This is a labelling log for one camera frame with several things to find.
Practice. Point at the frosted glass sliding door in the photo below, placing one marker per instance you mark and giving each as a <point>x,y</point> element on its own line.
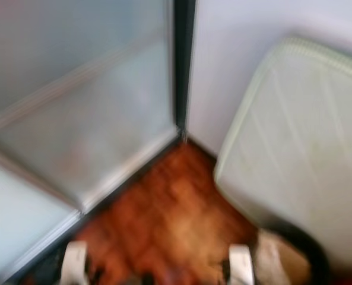
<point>75,77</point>
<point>15,225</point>

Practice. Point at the white quilted mattress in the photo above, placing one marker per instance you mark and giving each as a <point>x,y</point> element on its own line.
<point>300,136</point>

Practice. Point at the black round waste bin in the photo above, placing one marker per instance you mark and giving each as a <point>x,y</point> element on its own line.
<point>321,261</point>

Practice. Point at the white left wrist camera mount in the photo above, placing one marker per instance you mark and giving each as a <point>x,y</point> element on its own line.
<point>75,264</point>

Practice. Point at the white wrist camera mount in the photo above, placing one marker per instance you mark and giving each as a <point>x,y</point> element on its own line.
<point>241,266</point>
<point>75,264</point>

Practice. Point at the black door frame post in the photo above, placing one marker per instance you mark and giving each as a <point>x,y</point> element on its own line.
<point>184,59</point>

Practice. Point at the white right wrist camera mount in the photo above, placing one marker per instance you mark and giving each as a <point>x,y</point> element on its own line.
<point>241,266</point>

